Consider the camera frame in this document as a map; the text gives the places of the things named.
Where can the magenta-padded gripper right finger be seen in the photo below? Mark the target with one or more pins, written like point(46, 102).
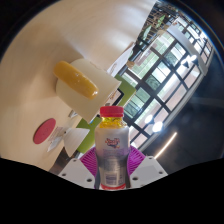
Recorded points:
point(148, 170)

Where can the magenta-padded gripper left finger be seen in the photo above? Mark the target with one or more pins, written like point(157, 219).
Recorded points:
point(77, 171)

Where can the white drink bottle red cap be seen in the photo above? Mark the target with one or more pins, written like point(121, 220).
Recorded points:
point(112, 150)

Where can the long curved ceiling light strip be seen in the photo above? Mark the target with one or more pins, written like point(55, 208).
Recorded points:
point(166, 145)

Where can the flat round red coaster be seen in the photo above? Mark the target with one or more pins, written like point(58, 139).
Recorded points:
point(44, 131)

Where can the green upholstered bench backrest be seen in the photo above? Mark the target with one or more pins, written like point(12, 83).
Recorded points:
point(126, 87)

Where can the group of wooden green-seat chairs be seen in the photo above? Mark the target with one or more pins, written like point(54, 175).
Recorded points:
point(147, 31)

